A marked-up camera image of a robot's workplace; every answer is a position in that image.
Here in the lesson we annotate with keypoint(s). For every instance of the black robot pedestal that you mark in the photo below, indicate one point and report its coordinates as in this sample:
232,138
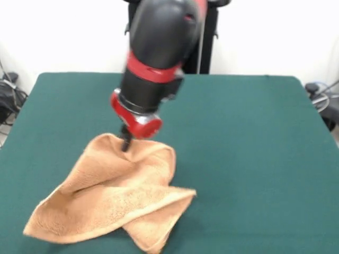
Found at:
209,39

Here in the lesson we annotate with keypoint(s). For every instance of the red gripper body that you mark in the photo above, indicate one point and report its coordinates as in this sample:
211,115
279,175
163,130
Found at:
143,129

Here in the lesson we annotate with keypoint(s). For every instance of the black chair base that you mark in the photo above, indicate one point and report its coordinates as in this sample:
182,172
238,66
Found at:
10,92

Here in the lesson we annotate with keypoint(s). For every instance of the grey chair base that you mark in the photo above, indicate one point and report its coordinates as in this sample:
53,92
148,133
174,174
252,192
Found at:
325,111

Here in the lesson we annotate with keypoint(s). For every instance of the tan terry towel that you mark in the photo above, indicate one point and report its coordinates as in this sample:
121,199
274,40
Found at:
119,201

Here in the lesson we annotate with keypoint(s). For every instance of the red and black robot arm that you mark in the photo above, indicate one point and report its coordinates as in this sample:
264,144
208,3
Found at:
159,39

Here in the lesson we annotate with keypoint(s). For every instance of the dark green table cloth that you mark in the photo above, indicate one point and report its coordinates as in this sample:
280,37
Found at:
238,158

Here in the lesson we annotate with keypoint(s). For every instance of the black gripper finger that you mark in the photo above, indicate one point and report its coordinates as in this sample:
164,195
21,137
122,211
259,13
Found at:
125,144
123,131

